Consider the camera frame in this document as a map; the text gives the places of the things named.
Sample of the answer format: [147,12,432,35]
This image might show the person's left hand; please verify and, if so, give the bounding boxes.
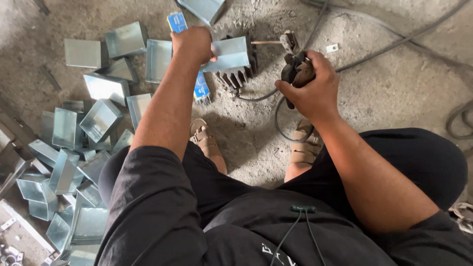
[171,26,218,66]

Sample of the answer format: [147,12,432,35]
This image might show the person's right hand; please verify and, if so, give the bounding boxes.
[274,50,340,120]

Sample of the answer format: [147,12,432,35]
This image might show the black welding electrode holder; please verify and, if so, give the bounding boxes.
[280,30,316,109]

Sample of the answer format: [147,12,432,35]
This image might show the galvanized sheet metal channel piece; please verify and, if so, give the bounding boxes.
[200,36,252,73]
[177,0,226,26]

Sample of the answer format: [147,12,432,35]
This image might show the blue welding rod packet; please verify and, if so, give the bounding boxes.
[166,12,212,106]

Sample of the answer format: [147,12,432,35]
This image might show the black finned metal block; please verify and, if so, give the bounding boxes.
[214,34,259,89]

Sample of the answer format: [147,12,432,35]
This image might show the person's right tan sandal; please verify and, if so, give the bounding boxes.
[290,118,324,165]

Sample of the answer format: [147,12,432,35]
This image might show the person's tan sandal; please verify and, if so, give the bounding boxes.
[189,118,222,159]
[290,118,324,165]

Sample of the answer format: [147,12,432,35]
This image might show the person's left tan sandal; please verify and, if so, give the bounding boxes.
[189,118,222,159]

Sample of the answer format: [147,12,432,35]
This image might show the pile of galvanized steel boxes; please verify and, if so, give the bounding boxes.
[17,21,174,266]

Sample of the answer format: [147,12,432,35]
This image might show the dark metal scrap strip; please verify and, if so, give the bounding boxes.
[40,65,61,91]
[33,0,50,16]

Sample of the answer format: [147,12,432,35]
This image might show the person's black shirt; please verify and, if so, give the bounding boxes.
[203,188,473,266]

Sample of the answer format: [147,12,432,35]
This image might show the person's black shorts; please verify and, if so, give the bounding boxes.
[94,127,468,266]

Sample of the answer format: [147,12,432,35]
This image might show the dark steel angle bars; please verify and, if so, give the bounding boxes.
[0,98,35,200]

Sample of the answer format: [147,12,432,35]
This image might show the small metal hardware pieces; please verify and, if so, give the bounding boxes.
[0,244,24,266]

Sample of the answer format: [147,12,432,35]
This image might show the thin black cable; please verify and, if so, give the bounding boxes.
[231,87,279,103]
[301,0,330,50]

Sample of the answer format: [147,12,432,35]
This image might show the black welding cable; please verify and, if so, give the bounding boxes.
[274,0,472,143]

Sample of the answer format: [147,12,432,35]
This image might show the green cord with toggle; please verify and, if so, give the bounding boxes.
[270,205,327,266]

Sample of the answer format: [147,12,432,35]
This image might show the grey hose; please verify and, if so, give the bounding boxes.
[301,0,473,71]

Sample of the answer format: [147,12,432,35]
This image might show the coiled dark cable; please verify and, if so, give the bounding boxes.
[445,101,473,141]

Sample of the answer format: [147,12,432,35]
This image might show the white metal frame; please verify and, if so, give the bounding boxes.
[0,199,56,266]

